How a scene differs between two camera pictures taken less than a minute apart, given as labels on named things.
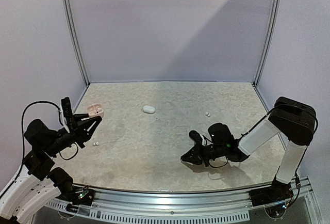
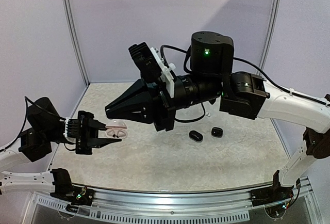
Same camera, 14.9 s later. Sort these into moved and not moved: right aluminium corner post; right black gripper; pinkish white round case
Moved: right black gripper; pinkish white round case
Not moved: right aluminium corner post
